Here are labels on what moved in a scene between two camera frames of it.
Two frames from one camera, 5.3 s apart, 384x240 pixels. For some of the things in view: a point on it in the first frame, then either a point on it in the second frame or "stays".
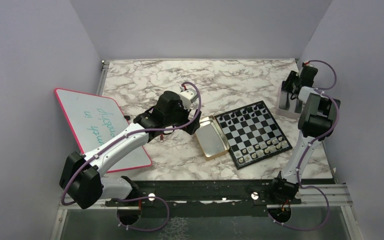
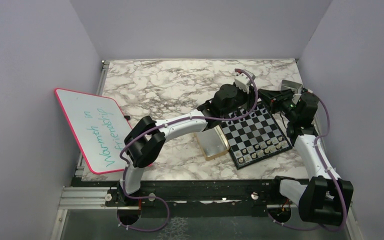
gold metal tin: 211,139 stays
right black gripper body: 291,80 → 290,113
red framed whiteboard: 92,117 stays
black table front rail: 204,199 stays
